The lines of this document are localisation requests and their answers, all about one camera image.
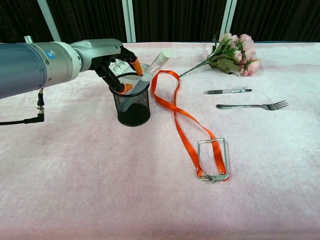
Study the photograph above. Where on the left black robot hand, orange fingertips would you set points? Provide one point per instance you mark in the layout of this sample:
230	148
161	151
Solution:
97	50

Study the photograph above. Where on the transparent test tube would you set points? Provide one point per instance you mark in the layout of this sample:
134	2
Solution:
155	65

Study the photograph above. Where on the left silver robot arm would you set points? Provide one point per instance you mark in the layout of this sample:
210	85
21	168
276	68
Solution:
25	67

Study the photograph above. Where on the black mesh pen cup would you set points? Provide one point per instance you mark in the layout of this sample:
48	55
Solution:
136	117

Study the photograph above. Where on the silver pill blister pack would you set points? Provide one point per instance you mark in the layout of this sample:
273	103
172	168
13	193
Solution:
120	66

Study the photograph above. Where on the black pleated curtain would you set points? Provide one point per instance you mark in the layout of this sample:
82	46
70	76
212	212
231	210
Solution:
180	20

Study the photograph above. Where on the pink plush table cloth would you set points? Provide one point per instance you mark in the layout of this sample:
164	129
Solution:
75	175

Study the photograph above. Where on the clear ballpoint pen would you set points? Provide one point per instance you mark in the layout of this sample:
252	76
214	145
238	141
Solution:
225	91

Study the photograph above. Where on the pink artificial flower bouquet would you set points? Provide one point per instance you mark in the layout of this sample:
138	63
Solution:
235	56

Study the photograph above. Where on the silver metal fork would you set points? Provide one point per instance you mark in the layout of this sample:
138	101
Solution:
245	106

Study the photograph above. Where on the clear metal-framed badge holder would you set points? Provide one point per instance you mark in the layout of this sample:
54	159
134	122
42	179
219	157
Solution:
226	160

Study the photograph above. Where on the white double frame post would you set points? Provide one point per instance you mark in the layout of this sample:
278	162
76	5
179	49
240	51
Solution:
128	22

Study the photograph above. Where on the slanted white frame post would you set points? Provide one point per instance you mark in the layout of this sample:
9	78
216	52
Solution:
50	20

